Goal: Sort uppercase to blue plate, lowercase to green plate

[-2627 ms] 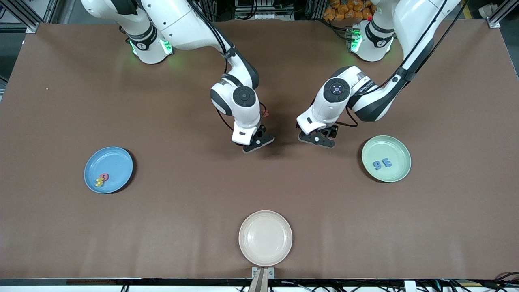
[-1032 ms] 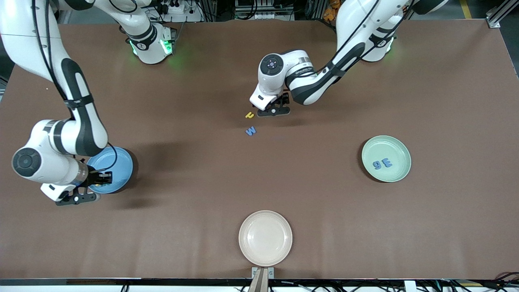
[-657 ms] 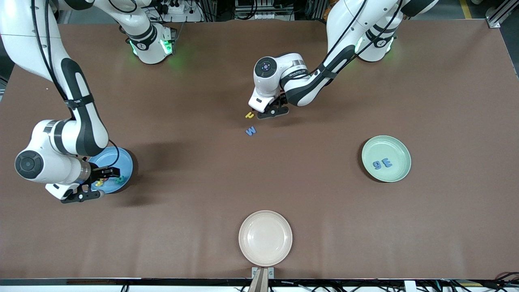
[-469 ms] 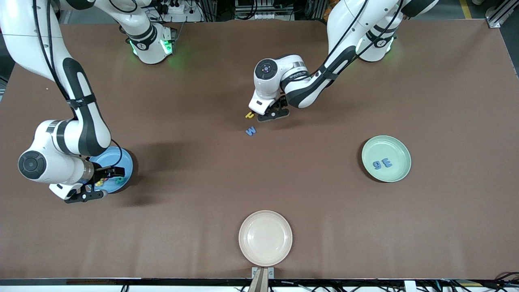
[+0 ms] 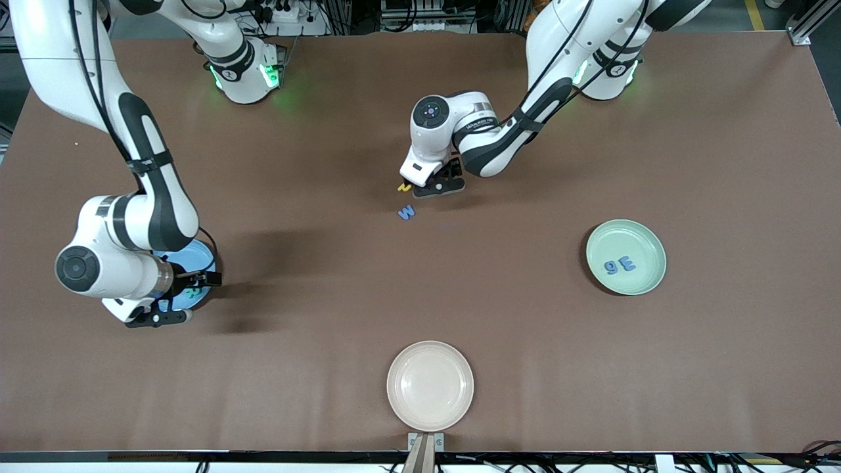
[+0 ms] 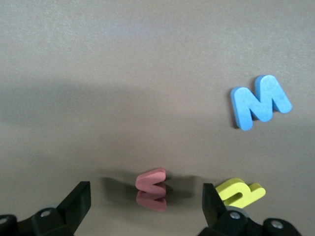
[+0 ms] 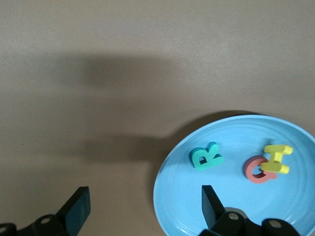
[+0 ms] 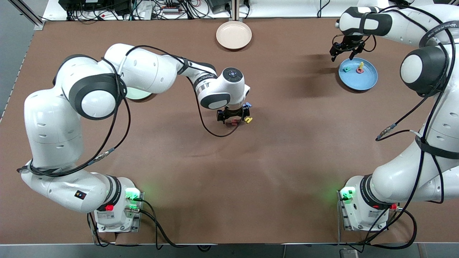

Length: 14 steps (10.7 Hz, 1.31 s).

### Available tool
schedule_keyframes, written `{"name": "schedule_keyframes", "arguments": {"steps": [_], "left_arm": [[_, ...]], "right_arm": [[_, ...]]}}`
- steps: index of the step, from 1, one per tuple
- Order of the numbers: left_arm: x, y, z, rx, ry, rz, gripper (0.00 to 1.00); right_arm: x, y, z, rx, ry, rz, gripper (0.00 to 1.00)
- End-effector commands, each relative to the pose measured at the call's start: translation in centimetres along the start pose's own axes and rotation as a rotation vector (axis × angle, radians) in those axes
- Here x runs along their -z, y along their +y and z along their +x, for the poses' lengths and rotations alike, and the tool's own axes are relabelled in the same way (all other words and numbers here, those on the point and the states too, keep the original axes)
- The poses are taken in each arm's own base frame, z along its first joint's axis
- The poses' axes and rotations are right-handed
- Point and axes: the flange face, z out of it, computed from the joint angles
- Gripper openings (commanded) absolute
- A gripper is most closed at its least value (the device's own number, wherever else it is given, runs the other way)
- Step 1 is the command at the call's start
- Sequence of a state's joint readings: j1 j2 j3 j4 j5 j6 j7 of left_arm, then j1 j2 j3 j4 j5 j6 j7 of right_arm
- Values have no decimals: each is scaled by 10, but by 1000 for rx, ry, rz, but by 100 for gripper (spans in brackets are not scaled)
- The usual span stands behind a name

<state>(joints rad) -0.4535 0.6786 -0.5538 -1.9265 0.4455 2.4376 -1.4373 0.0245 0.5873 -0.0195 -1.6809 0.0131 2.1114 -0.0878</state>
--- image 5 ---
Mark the metal table bracket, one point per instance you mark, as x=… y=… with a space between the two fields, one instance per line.
x=412 y=440

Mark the blue foam letter W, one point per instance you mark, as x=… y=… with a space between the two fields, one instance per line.
x=407 y=212

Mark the aluminium frame profile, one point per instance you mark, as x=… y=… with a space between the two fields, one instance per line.
x=798 y=36

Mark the beige pink plate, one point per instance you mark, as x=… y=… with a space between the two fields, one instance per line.
x=430 y=386

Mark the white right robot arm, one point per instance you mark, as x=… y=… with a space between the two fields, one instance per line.
x=66 y=66

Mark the teal foam letter R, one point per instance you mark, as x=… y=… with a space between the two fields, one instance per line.
x=192 y=293

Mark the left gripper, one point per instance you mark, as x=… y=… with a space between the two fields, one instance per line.
x=452 y=172

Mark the green plate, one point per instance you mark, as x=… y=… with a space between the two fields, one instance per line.
x=640 y=243

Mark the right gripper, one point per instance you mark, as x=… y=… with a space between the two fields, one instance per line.
x=186 y=280

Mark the blue foam letter g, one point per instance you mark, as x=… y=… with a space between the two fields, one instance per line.
x=616 y=267

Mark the blue foam letter E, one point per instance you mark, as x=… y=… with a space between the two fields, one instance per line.
x=627 y=264

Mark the blue plate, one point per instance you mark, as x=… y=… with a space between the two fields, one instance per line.
x=197 y=253

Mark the white power strip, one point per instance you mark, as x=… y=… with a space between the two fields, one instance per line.
x=309 y=26

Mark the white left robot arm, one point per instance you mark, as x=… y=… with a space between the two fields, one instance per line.
x=571 y=33

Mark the white block at table edge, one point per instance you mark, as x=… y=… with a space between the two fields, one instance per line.
x=664 y=464

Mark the grey electronics box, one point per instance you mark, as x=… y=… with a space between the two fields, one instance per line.
x=427 y=25

